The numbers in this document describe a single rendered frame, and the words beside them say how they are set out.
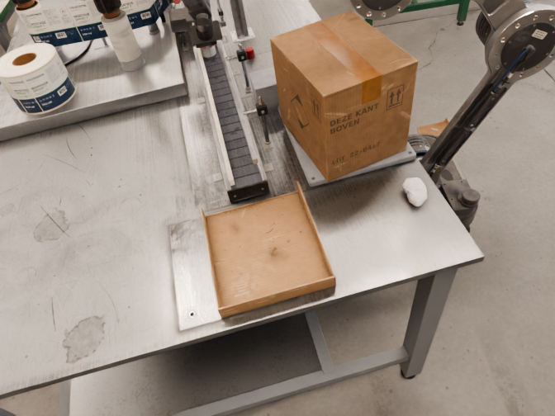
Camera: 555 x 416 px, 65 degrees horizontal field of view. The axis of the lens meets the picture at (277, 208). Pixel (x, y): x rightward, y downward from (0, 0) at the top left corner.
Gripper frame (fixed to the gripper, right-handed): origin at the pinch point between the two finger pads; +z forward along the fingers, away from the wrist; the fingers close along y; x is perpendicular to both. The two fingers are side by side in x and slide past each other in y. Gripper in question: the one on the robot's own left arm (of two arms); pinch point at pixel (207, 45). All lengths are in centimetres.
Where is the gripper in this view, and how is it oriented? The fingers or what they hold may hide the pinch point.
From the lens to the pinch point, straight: 162.5
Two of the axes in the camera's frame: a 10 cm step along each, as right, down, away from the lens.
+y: -9.6, 2.5, -1.0
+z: -0.8, 0.9, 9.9
